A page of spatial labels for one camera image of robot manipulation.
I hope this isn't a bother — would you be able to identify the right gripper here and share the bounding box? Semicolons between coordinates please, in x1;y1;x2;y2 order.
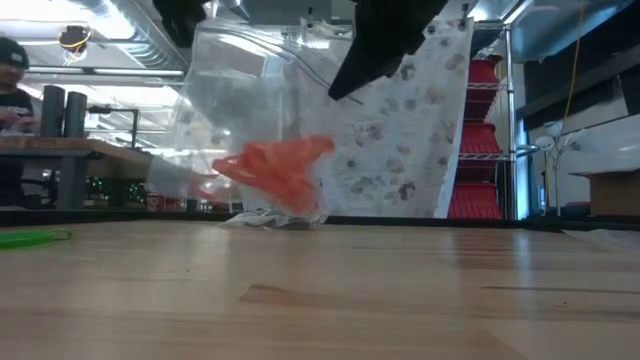
327;0;450;101

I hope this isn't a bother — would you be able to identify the orange rubber bands heap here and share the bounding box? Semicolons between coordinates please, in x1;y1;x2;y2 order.
212;135;336;217

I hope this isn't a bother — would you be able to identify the white floral print cloth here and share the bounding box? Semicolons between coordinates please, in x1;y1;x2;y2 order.
299;17;476;220

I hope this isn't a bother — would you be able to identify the red plastic bin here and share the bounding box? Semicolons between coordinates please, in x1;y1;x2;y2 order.
467;58;502;121
448;182;505;221
458;122;504;182

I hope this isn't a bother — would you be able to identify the dark grey cylinder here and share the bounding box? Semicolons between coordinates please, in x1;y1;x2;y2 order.
64;91;89;139
39;84;67;139

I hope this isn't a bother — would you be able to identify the person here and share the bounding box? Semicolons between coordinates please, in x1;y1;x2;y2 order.
0;37;37;209

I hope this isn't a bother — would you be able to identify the white flower-shaped floor lamp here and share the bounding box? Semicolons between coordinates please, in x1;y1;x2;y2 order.
533;119;589;217

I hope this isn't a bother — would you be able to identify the cardboard box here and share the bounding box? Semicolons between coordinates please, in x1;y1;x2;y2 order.
569;169;640;217

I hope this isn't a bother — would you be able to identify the silver air duct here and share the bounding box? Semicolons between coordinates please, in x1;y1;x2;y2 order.
74;0;201;124

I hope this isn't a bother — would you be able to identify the yellow black cord reel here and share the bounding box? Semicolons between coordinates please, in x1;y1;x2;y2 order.
57;24;95;54

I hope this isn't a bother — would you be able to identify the black metal stand frame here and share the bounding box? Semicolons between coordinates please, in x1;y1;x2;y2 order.
87;106;141;149

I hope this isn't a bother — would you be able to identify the chrome wire shelving cart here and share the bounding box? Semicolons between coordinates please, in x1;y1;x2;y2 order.
279;4;544;221

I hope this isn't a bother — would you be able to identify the yellow extension cable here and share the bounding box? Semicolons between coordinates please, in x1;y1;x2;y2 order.
563;0;587;121

